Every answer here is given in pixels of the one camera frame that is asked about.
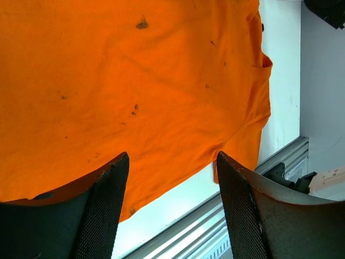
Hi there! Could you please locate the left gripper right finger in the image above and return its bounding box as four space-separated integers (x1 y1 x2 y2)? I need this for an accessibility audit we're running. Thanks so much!
217 152 344 258

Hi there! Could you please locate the aluminium mounting rail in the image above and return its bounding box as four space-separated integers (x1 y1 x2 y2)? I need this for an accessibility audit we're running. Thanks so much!
117 136 310 259

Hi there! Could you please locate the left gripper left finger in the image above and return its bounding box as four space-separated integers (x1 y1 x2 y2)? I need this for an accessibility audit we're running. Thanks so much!
1 153 129 258

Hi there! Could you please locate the orange t shirt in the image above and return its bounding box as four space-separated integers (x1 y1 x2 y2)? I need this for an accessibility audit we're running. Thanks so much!
1 1 272 221

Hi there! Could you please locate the slotted grey cable duct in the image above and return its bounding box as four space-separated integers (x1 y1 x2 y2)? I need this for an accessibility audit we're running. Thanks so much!
185 236 233 258

